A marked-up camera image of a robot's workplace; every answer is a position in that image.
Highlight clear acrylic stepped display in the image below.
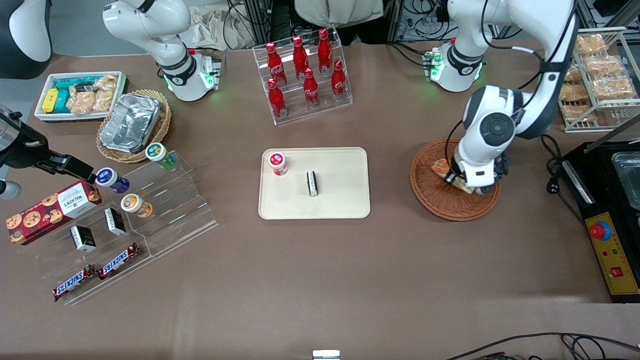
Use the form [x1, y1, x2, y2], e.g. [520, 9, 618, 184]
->
[30, 150, 219, 306]

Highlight beige plastic tray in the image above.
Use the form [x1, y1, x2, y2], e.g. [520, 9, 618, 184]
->
[258, 147, 371, 220]

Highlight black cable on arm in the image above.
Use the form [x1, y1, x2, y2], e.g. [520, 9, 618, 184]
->
[445, 0, 580, 173]

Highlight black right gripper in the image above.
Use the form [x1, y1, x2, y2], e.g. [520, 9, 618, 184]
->
[0, 114, 97, 183]

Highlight black base cables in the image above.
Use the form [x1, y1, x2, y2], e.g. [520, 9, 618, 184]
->
[385, 41, 432, 69]

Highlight triangle sandwich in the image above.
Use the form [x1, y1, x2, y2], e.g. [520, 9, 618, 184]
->
[432, 158, 475, 195]

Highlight light wicker basket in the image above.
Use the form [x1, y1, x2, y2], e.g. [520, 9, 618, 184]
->
[96, 89, 172, 164]

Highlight orange lid jar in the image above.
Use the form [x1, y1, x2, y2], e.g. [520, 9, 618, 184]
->
[120, 193, 153, 218]

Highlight aluminium foil tray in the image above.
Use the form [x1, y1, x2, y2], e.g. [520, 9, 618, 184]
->
[99, 93, 162, 154]

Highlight green lid jar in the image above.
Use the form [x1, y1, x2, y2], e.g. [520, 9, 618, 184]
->
[145, 142, 177, 170]

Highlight red Walkers cookie box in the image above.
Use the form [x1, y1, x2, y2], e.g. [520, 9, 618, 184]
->
[6, 180, 103, 246]

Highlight purple lid jar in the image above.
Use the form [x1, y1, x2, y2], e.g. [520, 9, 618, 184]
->
[95, 167, 130, 194]

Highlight white plastic bin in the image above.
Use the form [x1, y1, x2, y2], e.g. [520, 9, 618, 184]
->
[34, 71, 128, 123]

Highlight red lid white jar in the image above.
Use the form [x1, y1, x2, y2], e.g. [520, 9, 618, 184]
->
[268, 151, 289, 177]

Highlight brown wicker basket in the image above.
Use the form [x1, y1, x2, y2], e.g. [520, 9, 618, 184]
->
[409, 138, 501, 222]

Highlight black power cable with plug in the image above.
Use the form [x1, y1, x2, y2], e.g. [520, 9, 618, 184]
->
[540, 133, 587, 227]

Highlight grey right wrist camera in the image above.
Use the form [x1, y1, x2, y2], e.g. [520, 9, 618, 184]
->
[0, 180, 22, 201]

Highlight white wire snack rack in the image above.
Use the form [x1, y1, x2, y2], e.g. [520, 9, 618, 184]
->
[552, 27, 640, 133]

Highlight thin black cable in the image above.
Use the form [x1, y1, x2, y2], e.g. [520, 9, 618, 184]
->
[445, 332, 640, 360]

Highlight black machine with yellow panel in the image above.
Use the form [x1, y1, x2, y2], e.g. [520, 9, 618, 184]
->
[560, 141, 640, 304]

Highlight steel pan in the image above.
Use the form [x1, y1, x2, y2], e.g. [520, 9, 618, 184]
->
[611, 152, 640, 211]

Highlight red cola bottle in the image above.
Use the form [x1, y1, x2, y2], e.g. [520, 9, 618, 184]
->
[318, 28, 334, 76]
[303, 68, 321, 109]
[331, 60, 348, 102]
[267, 78, 287, 119]
[265, 42, 287, 86]
[292, 36, 309, 81]

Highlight crumpled beige cloth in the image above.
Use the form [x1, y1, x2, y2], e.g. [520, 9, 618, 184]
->
[190, 2, 257, 51]

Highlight yellow snack pack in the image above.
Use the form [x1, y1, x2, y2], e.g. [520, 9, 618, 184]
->
[41, 88, 61, 114]

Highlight person in white jacket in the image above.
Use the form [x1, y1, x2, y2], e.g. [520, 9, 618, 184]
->
[294, 0, 385, 29]

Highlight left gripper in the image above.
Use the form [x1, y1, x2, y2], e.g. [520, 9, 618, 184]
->
[444, 161, 502, 190]

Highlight Snickers bar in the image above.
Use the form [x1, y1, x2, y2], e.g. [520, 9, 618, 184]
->
[52, 264, 97, 302]
[98, 242, 141, 281]

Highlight teal snack pack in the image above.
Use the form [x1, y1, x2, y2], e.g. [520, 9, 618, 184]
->
[52, 77, 101, 114]

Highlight clear acrylic bottle rack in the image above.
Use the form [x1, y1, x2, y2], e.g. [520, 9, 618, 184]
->
[252, 27, 353, 126]

